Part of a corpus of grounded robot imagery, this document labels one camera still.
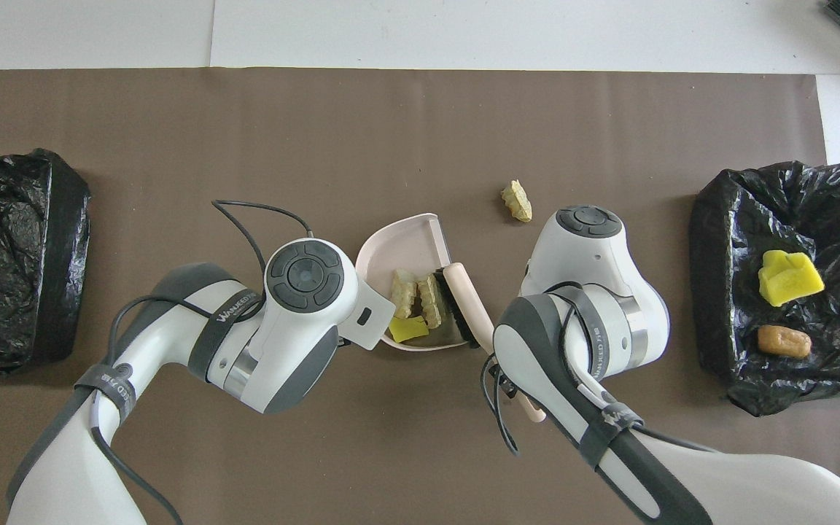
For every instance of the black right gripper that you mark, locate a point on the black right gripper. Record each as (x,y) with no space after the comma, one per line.
(507,383)

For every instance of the beige hand brush black bristles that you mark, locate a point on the beige hand brush black bristles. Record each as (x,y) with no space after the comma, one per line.
(464,292)

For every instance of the small yellow sponge wedge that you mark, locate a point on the small yellow sponge wedge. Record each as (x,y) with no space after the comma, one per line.
(407,330)

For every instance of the beige plastic dustpan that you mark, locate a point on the beige plastic dustpan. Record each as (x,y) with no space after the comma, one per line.
(398,248)

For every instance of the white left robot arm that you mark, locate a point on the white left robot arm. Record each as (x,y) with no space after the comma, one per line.
(303,306)

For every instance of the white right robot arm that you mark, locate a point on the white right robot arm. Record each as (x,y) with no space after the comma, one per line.
(595,292)

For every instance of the crumpled black bag lined bin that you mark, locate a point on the crumpled black bag lined bin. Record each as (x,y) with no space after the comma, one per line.
(755,219)

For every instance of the smooth black bag lined bin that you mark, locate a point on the smooth black bag lined bin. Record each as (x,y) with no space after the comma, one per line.
(4,262)

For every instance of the brown paper table mat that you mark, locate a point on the brown paper table mat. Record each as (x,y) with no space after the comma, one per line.
(172,131)

